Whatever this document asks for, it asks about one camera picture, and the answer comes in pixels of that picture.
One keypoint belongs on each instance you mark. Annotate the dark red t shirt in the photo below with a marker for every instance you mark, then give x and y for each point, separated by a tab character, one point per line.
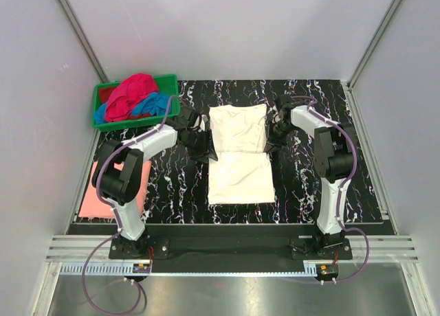
105	93

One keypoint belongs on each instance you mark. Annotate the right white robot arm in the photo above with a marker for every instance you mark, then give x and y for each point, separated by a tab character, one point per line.
334	159

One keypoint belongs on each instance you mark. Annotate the grey slotted cable duct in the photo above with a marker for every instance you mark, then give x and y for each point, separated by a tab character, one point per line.
135	270

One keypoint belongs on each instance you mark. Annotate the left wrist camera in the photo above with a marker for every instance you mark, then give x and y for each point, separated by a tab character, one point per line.
191	119

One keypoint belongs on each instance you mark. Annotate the aluminium frame post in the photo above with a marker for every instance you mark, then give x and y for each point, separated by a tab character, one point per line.
77	29
379	33

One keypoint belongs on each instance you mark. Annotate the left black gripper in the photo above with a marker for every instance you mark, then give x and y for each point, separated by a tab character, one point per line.
206	148

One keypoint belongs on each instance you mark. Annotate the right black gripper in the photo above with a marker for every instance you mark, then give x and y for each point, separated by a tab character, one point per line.
273	144

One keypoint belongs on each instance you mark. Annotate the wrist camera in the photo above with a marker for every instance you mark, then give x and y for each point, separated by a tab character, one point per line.
283	104
191	119

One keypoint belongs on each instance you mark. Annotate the cream white t shirt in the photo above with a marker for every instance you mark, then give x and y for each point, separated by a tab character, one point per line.
243	173

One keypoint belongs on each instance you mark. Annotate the folded pink t shirt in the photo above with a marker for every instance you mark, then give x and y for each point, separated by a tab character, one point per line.
92	207

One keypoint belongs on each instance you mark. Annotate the green plastic bin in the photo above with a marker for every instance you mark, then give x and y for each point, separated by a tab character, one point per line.
167	85

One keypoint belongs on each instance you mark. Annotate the magenta pink t shirt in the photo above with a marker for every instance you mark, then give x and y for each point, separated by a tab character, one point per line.
127	95

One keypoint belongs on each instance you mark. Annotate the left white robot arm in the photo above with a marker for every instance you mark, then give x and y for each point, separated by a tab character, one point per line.
118	175

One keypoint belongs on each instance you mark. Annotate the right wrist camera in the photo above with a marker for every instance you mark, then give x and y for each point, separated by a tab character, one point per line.
283	104

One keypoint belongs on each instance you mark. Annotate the right aluminium frame post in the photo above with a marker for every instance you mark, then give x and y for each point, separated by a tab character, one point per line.
379	33

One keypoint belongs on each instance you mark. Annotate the blue t shirt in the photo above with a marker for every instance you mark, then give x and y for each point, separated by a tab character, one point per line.
154	104

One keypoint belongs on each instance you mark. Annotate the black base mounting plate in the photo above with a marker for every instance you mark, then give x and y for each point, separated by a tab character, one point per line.
202	249

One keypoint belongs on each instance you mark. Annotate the left aluminium frame post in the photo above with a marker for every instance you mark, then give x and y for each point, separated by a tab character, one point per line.
77	29

